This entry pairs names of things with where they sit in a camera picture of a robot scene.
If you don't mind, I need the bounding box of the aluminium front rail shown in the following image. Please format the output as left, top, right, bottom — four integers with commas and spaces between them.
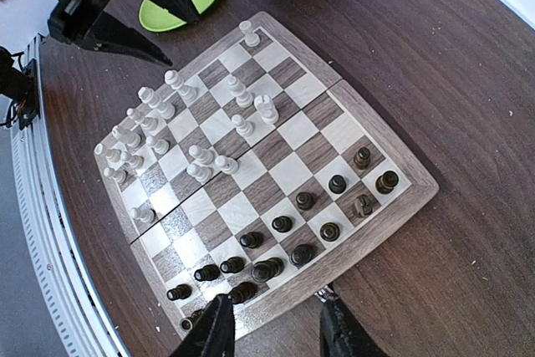
8, 33, 130, 357

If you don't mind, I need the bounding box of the wooden chess board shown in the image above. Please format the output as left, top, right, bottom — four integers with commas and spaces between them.
94, 12, 439, 337

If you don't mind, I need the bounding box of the white pawn on board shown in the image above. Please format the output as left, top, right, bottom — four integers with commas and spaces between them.
129, 207, 156, 223

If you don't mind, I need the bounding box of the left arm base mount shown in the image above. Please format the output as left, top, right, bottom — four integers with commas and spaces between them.
1, 47, 40, 130

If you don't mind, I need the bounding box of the white corner rook piece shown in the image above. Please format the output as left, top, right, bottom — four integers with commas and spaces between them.
238, 20, 260, 48

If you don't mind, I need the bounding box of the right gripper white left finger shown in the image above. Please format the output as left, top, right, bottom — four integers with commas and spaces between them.
171, 294, 235, 357

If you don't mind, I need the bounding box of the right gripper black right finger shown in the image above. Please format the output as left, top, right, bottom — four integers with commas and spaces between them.
319, 289, 387, 357

